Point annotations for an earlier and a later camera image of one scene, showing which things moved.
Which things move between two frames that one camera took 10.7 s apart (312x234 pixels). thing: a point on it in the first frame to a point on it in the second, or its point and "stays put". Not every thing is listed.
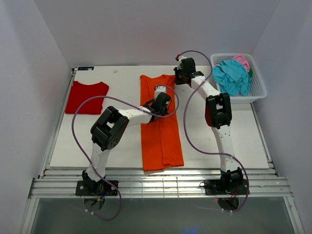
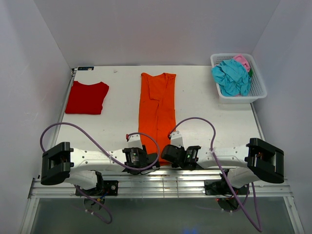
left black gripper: x=165 y=112 to x=141 y=151
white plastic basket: x=258 y=90 stays put
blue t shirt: x=233 y=79 stays put
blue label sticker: x=86 y=68 stays put
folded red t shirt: x=80 y=91 stays put
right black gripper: x=177 y=82 to x=182 y=147
